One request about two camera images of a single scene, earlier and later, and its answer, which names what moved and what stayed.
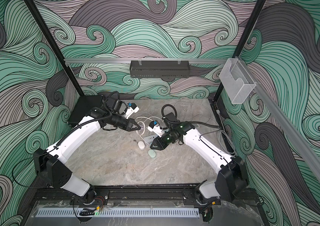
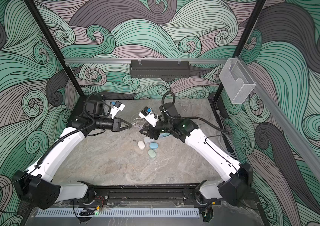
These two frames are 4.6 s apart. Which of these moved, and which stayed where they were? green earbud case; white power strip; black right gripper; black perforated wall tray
Moved: black right gripper
Stayed: black perforated wall tray; white power strip; green earbud case
